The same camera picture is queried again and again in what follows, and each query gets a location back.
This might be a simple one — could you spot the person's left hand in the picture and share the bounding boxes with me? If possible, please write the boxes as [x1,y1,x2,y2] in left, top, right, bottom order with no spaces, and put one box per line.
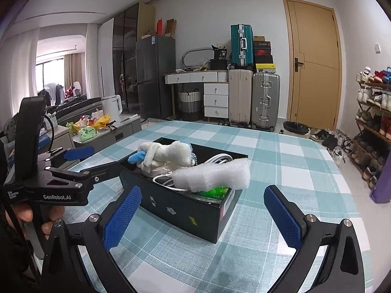
[12,202,65,236]

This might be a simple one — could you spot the rack of hanging clothes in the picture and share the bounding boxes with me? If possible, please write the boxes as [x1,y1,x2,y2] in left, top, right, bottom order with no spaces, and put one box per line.
[37,82,86,101]

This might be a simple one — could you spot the dark sofa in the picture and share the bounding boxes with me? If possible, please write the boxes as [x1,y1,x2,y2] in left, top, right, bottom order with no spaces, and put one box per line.
[46,97,103,126]

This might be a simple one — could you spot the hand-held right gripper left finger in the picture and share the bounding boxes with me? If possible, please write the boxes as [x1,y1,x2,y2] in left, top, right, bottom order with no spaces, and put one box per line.
[41,186,142,293]

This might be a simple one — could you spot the black cardboard box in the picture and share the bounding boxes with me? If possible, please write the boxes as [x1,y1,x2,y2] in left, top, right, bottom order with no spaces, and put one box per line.
[118,137,249,245]

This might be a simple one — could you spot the brown curtain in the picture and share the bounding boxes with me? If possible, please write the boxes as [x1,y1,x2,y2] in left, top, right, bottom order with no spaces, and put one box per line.
[63,53,86,98]

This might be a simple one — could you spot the white blue plush toy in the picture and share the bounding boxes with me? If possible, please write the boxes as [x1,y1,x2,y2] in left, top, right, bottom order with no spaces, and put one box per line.
[128,140,197,176]

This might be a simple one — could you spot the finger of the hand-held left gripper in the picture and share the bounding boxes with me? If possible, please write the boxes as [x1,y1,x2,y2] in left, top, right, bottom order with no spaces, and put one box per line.
[38,146,96,170]
[50,160,122,185]

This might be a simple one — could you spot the black bag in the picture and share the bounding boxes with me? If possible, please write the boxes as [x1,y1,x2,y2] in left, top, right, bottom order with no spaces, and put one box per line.
[210,45,230,70]

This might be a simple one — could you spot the black trash bin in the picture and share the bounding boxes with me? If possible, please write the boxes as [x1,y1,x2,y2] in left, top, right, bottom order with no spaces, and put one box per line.
[283,121,310,135]

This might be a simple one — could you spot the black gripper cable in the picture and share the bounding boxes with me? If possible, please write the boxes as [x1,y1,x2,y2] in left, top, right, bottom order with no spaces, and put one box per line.
[44,113,55,153]

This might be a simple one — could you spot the wooden shoe rack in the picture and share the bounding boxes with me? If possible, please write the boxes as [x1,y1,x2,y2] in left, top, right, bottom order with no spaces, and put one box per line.
[351,67,391,190]

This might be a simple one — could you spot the white curtain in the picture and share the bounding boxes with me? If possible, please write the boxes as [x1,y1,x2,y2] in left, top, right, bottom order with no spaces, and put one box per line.
[86,23,102,98]

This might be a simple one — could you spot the white foam sheet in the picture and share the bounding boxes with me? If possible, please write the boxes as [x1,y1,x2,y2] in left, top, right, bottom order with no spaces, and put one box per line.
[173,159,251,193]

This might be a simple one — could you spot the beige suitcase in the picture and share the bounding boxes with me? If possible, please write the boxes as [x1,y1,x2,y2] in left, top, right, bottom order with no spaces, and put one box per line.
[228,69,254,126]

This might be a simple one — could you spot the white charging cable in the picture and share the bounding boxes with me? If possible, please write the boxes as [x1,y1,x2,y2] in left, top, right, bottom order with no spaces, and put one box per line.
[153,153,234,191]

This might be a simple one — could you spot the grey low cabinet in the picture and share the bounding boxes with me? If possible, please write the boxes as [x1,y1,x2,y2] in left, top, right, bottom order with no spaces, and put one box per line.
[69,114,141,150]

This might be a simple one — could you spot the dark glossy cabinet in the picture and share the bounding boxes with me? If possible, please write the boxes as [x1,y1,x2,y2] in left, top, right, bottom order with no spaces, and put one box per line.
[112,2,139,113]

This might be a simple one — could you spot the grey refrigerator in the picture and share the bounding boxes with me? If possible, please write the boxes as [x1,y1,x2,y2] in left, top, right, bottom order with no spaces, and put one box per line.
[135,34,177,119]

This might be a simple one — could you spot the white kettle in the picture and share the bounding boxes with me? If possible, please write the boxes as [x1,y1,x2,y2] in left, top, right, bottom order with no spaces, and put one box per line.
[101,95,123,121]

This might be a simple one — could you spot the silver suitcase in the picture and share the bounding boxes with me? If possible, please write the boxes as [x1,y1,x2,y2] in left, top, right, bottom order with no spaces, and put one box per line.
[251,72,280,130]

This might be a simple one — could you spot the oval metal frame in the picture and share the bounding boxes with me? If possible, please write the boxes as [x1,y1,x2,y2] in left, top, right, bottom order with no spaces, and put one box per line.
[182,46,214,68]

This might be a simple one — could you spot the striped laundry basket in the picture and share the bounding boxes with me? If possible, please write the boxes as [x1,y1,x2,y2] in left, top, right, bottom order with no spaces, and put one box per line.
[178,88,204,121]

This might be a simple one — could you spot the red black shoe box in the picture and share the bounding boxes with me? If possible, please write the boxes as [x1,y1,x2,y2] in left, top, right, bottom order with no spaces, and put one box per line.
[254,49,274,64]

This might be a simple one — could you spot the dark shoe box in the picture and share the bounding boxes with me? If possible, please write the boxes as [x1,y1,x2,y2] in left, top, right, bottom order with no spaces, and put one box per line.
[253,36,271,50]

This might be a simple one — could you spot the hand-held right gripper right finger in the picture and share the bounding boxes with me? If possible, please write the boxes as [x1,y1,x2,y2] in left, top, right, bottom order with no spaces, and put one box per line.
[263,185,365,293]

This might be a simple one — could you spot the green plastic bag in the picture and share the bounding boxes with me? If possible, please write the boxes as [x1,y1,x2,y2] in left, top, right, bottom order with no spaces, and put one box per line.
[78,126,98,142]

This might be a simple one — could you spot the green packet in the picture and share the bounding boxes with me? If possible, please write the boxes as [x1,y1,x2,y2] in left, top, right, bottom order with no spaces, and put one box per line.
[191,186,234,202]

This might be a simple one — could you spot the yellow plastic bag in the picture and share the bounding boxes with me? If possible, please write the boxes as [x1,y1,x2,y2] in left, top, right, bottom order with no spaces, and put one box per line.
[92,114,112,129]

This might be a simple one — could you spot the pile of loose shoes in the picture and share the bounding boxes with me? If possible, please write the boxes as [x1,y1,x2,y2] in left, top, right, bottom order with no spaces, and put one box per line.
[309,128,352,167]

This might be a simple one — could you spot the yellow wooden door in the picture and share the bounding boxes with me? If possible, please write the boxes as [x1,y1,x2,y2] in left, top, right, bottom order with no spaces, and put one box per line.
[282,0,342,130]

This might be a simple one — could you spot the white desk with drawers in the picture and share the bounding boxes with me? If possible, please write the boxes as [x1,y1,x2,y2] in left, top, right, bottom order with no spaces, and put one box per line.
[164,70,229,119]

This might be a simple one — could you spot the purple bag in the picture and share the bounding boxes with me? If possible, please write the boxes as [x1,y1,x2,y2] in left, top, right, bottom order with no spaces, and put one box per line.
[369,151,391,204]

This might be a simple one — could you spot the teal suitcase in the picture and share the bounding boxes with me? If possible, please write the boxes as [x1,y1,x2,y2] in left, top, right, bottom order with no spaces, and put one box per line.
[230,24,254,68]

